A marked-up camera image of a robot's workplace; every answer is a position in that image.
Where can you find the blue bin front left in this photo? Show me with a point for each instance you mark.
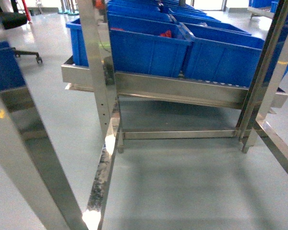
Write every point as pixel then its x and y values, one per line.
pixel 134 45

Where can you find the blue bin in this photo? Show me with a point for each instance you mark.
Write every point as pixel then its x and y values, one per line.
pixel 134 45
pixel 221 56

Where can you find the steel roller rack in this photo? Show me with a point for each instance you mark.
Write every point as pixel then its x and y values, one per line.
pixel 224 110

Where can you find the blue bin front right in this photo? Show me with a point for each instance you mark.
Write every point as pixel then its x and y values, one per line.
pixel 221 56

